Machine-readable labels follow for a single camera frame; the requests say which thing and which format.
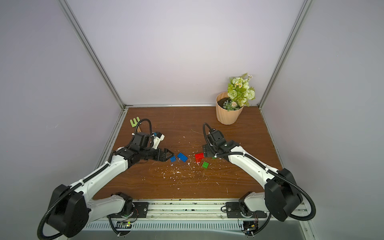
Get long blue lego brick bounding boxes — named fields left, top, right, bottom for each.
left=177, top=153, right=188, bottom=163

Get small red lego brick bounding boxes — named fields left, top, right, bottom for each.
left=195, top=153, right=205, bottom=163

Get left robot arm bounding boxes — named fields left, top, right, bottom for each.
left=37, top=132, right=174, bottom=240

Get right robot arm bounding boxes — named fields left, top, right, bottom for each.
left=203, top=129, right=317, bottom=222

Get right green lego brick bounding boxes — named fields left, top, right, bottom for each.
left=202, top=162, right=209, bottom=169

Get green toy garden fork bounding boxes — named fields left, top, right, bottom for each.
left=130, top=117, right=141, bottom=133

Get beige ribbed flower pot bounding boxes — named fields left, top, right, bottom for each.
left=216, top=92, right=243, bottom=125

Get green white artificial flowers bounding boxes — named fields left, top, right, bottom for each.
left=223, top=73, right=256, bottom=111

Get left electronics board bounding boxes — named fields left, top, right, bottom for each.
left=115, top=221, right=133, bottom=231

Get electronics board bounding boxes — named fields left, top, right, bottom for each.
left=242, top=221, right=259, bottom=237
left=115, top=221, right=133, bottom=231

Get right electronics board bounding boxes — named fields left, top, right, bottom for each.
left=242, top=221, right=259, bottom=237

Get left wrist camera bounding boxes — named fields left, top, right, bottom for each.
left=153, top=132, right=165, bottom=150

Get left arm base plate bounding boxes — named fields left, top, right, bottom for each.
left=111, top=202, right=149, bottom=219

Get aluminium front rail frame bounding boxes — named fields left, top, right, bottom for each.
left=74, top=197, right=319, bottom=240

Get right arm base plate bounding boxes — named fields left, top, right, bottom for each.
left=224, top=202, right=268, bottom=219

